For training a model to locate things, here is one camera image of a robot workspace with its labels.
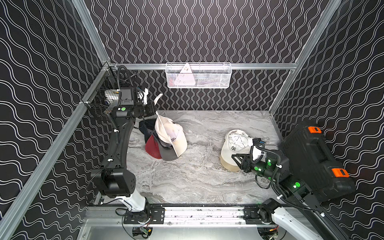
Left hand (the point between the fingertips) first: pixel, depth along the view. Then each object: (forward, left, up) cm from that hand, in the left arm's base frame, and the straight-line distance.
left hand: (155, 104), depth 77 cm
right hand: (-21, -41, -9) cm, 47 cm away
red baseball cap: (-10, +5, -28) cm, 30 cm away
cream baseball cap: (+2, -5, -25) cm, 25 cm away
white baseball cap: (+1, -50, -31) cm, 59 cm away
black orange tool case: (-20, -77, -12) cm, 81 cm away
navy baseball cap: (+1, +10, -21) cm, 24 cm away
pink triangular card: (+24, -14, +2) cm, 27 cm away
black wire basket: (+7, +30, 0) cm, 31 cm away
